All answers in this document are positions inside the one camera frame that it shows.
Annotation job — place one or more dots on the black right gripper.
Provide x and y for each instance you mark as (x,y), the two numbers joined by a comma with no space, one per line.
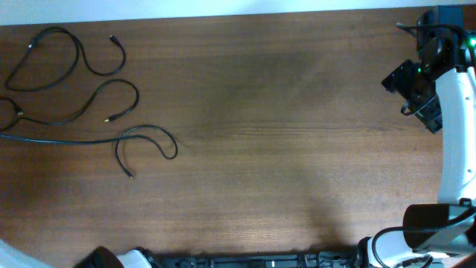
(426,113)

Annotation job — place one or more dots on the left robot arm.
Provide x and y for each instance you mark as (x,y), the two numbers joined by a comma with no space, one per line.
(100,257)

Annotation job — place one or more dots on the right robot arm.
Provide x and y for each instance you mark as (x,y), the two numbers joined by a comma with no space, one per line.
(439,90)

